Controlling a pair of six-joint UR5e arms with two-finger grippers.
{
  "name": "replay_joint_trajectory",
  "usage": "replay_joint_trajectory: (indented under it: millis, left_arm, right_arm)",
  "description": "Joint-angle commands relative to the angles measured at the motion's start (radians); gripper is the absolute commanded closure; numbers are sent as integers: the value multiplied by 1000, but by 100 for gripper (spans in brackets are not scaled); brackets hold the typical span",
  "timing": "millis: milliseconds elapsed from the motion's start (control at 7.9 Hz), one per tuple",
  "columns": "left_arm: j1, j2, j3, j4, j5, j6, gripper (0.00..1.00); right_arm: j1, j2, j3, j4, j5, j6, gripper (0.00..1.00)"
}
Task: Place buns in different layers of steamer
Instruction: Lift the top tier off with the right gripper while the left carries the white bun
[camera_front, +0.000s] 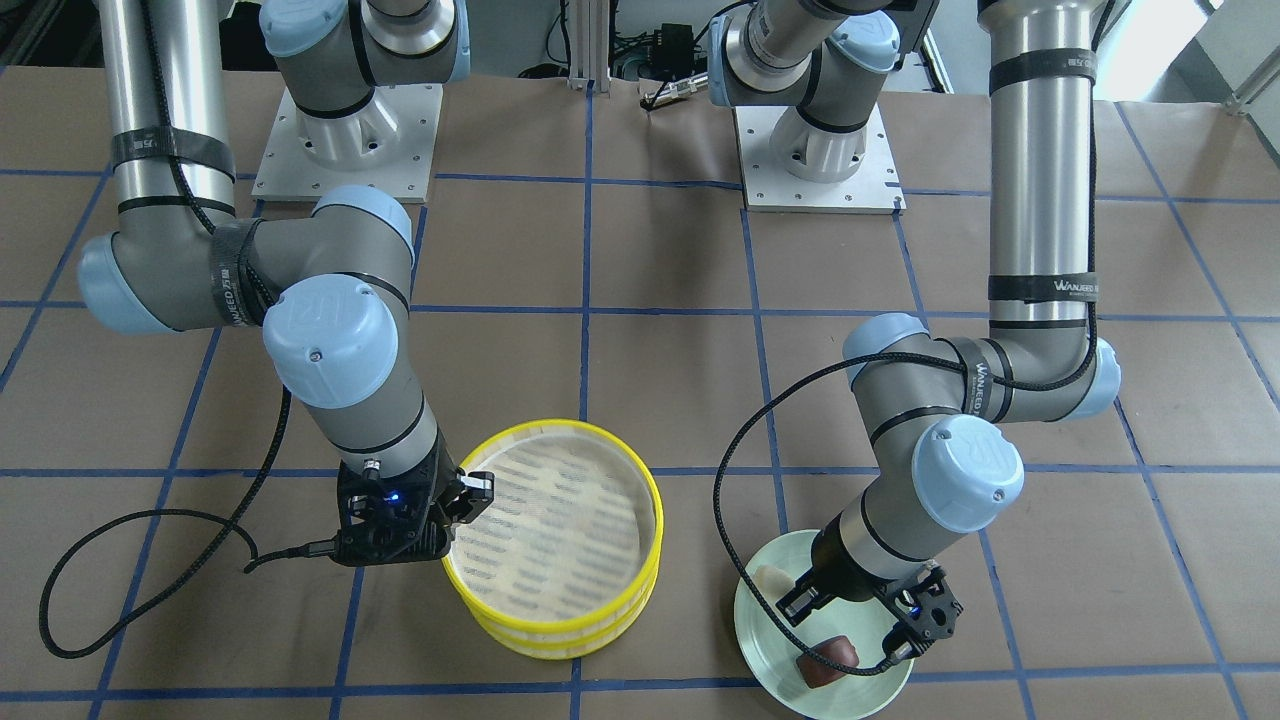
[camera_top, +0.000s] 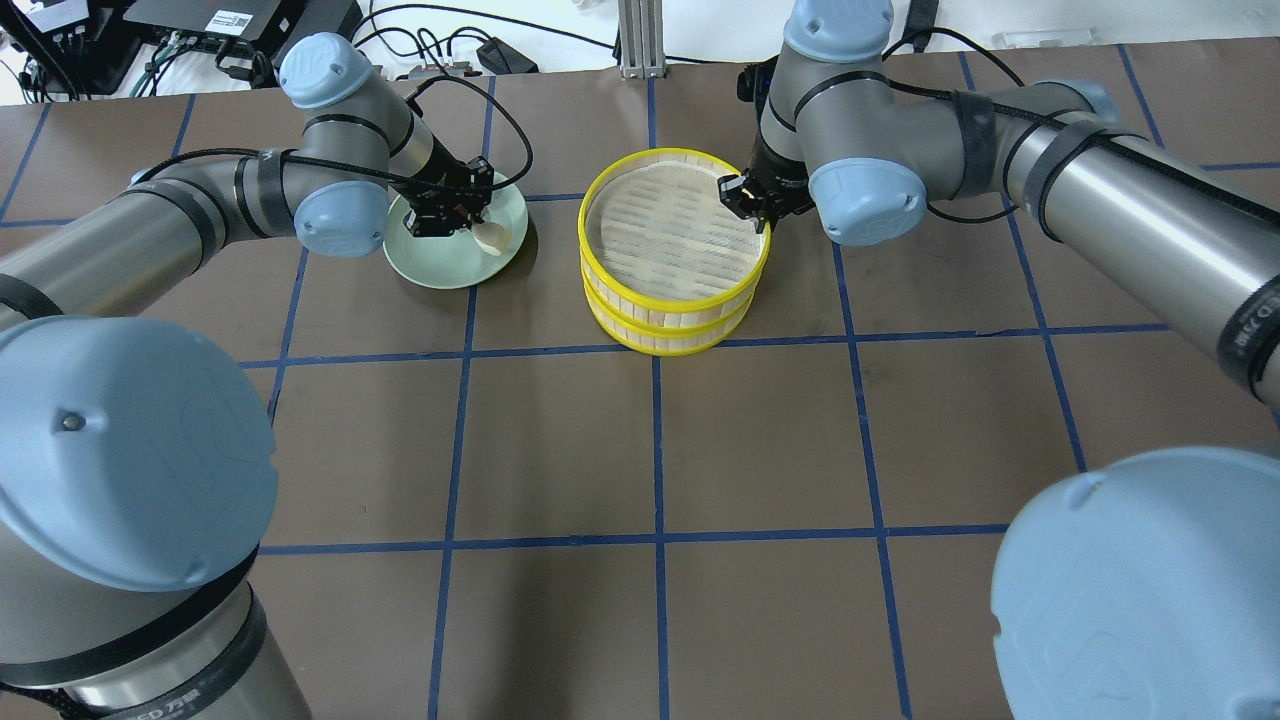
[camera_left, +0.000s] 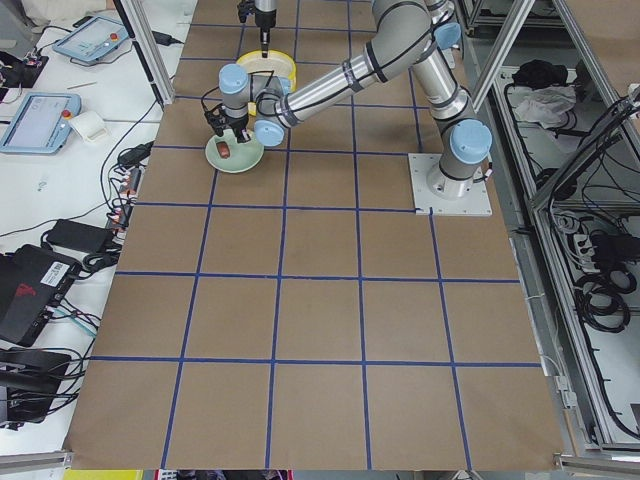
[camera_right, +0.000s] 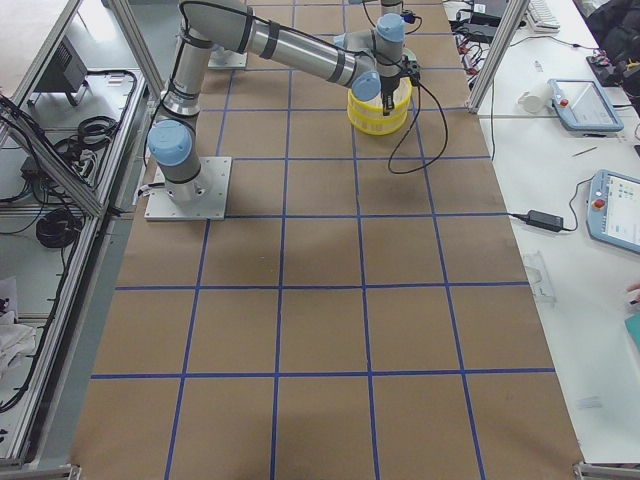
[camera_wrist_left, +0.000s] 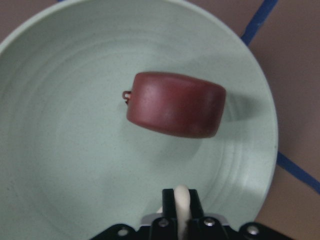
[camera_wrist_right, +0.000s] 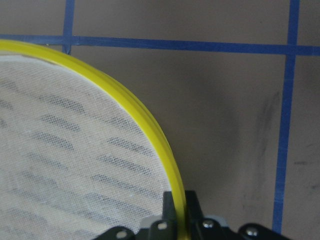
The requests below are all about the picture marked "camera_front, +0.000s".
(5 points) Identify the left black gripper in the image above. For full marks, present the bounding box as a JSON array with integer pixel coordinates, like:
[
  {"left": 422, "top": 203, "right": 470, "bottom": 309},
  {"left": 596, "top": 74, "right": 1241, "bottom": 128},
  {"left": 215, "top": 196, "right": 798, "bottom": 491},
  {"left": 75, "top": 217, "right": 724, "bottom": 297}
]
[{"left": 774, "top": 539, "right": 963, "bottom": 664}]

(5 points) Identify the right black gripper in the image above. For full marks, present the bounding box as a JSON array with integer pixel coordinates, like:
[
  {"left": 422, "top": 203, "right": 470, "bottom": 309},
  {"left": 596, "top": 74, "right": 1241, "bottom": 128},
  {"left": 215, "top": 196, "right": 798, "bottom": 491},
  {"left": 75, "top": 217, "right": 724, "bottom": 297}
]
[{"left": 333, "top": 439, "right": 497, "bottom": 568}]

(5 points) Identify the white bun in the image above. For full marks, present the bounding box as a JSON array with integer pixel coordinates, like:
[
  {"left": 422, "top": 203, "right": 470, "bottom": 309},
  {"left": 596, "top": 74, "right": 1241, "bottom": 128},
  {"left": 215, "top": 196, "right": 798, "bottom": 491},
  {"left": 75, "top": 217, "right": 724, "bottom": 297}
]
[{"left": 751, "top": 564, "right": 795, "bottom": 605}]

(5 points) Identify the yellow steamer layer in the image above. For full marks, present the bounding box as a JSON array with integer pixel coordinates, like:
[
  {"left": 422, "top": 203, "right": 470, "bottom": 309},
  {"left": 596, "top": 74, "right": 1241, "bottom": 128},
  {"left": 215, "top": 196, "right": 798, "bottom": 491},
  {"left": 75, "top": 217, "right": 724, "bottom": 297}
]
[
  {"left": 444, "top": 419, "right": 664, "bottom": 634},
  {"left": 471, "top": 575, "right": 657, "bottom": 661}
]

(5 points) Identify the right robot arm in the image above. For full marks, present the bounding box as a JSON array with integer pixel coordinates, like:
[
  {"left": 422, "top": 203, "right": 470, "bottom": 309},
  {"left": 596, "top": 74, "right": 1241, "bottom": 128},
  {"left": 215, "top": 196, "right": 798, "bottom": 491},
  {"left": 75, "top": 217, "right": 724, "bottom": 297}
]
[{"left": 77, "top": 1, "right": 494, "bottom": 566}]

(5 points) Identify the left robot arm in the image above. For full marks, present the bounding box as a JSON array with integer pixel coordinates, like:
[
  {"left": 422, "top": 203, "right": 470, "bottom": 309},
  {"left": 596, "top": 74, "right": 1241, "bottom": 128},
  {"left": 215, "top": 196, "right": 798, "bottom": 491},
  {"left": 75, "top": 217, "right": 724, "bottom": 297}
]
[{"left": 730, "top": 1, "right": 1121, "bottom": 676}]

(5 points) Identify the brown bun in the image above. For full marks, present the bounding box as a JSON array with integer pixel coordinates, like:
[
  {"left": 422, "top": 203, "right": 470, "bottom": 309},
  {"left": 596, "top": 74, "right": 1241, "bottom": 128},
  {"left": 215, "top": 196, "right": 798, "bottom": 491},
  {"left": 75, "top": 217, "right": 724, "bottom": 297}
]
[{"left": 795, "top": 635, "right": 860, "bottom": 689}]

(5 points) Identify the light green plate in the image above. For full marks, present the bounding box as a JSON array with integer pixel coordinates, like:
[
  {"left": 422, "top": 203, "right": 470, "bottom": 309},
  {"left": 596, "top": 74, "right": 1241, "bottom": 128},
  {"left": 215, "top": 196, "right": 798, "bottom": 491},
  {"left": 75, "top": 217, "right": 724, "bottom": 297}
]
[{"left": 733, "top": 529, "right": 914, "bottom": 719}]

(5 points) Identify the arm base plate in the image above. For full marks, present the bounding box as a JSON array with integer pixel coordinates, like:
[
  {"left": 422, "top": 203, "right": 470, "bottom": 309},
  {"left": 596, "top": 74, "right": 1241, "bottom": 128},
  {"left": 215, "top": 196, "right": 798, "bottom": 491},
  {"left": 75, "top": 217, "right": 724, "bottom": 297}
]
[
  {"left": 733, "top": 102, "right": 905, "bottom": 214},
  {"left": 252, "top": 85, "right": 444, "bottom": 204}
]

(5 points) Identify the aluminium frame post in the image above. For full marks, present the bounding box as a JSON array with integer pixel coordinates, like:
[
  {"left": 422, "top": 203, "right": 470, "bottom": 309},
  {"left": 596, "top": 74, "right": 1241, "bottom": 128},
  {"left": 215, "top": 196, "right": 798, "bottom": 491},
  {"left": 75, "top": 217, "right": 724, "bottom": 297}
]
[{"left": 566, "top": 0, "right": 613, "bottom": 94}]

